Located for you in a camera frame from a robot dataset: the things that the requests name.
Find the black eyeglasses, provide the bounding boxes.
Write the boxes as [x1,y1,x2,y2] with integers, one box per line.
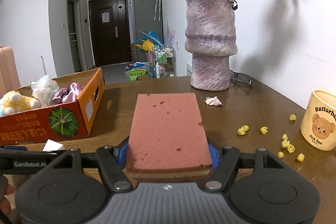
[230,70,253,88]

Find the fallen rose petal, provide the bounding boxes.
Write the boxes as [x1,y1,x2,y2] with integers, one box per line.
[205,96,223,106]

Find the wire storage cart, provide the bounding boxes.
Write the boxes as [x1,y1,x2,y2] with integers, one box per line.
[152,46,176,79]

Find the grey refrigerator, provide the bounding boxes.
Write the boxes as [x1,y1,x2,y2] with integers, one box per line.
[129,0,164,63]

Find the person's left hand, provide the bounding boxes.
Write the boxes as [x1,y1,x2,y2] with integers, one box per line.
[0,174,15,215]

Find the white round foam disc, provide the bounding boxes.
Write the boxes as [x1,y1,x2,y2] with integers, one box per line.
[43,139,65,152]

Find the yellow plush cat toy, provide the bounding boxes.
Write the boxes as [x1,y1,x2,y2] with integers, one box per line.
[1,91,41,117]

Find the dark entrance door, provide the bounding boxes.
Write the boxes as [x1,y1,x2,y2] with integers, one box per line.
[88,0,131,67]

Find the cream bear mug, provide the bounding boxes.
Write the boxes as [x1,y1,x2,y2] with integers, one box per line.
[300,90,336,151]

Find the pink layered sponge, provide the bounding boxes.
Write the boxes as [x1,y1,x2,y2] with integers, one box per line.
[126,93,212,181]

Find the iridescent plastic bag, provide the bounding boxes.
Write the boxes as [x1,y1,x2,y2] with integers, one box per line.
[31,75,60,107]

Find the purple satin scrunchie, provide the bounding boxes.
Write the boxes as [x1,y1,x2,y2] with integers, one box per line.
[50,82,83,105]

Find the red cardboard box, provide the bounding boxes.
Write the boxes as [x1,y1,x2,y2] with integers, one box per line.
[1,68,105,145]

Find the pink ribbed suitcase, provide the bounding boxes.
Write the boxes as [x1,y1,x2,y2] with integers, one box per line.
[0,46,21,97]

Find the purple textured vase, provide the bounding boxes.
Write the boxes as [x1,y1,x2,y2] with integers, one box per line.
[185,0,238,92]

